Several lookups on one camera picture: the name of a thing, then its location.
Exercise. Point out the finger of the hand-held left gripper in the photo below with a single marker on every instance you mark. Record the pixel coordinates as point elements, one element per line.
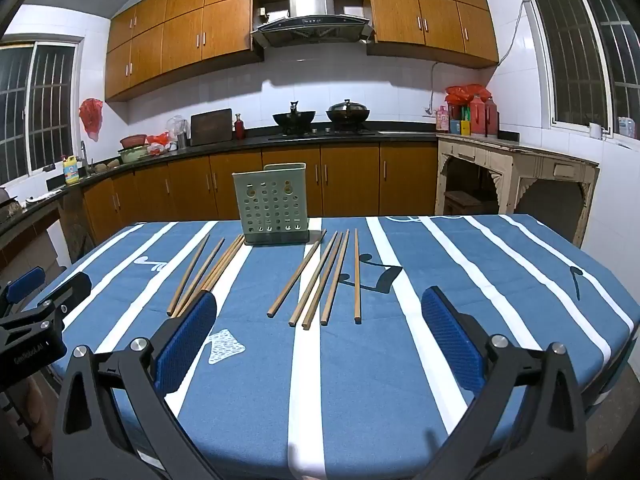
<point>72,287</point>
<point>22,281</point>

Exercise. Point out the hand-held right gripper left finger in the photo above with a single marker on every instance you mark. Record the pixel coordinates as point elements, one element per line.
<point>186,337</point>

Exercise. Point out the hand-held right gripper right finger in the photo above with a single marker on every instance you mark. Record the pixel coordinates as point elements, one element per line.
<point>450,340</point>

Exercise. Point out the wooden chopstick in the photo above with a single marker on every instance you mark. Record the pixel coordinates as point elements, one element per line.
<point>297,272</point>
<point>356,275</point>
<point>217,265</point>
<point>336,275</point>
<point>324,280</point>
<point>313,280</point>
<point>189,274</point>
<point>221,262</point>
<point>202,276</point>
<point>228,260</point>

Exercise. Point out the green perforated chopstick holder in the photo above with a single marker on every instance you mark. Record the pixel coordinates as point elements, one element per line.
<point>270,200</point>

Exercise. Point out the blue white striped tablecloth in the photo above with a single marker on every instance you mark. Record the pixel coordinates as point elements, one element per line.
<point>350,385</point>

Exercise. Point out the yellow detergent bottle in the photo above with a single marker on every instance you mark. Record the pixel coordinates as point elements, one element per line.
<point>71,170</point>

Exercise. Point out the metal faucet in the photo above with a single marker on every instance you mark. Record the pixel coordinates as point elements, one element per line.
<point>85,157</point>

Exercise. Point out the red basin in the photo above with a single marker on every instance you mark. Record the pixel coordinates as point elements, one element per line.
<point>133,141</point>

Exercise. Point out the crumpled red plastic bag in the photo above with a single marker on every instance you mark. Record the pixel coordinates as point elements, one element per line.
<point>159,140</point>

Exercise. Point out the hanging red plastic bag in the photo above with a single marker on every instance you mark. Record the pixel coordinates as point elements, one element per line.
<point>91,115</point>

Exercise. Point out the barred window beside sink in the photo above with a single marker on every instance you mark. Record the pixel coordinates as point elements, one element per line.
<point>50,105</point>

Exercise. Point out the steel cup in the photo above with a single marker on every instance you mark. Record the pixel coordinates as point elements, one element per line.
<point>182,141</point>

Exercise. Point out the wooden lower kitchen cabinets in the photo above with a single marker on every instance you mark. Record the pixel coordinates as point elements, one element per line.
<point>350,180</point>

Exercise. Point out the old white wooden table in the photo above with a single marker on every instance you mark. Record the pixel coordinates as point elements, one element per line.
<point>500,155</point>

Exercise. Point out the clear plastic bag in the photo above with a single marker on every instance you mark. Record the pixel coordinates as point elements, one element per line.
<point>176,125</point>

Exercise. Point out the black kitchen countertop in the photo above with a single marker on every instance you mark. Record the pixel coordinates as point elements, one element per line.
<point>250,141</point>

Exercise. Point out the dark wooden cutting board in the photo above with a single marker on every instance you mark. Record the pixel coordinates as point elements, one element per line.
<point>211,127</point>

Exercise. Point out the pink bottle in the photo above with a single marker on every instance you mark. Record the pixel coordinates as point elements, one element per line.
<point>442,121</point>

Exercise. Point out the red oil bottle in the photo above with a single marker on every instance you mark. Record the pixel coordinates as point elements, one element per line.
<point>491,119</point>
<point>477,117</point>

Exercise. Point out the gas stove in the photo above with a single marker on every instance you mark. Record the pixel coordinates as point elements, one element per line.
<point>320,133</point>

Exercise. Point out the red bag over bottles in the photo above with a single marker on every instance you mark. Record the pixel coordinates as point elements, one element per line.
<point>465,94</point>

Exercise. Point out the black wok with lid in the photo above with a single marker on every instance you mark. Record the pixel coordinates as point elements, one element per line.
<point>348,112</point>

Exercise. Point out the white mug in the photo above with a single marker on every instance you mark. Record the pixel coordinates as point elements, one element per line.
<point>596,131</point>

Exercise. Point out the clear bottle on windowsill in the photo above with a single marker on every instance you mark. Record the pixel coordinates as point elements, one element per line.
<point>627,127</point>

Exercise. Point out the barred window above old table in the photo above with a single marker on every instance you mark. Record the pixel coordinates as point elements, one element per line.
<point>575,60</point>

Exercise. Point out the steel range hood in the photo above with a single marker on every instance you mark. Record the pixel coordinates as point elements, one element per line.
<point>310,25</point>

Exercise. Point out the wooden upper wall cabinets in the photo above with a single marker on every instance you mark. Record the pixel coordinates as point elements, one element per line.
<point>175,35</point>

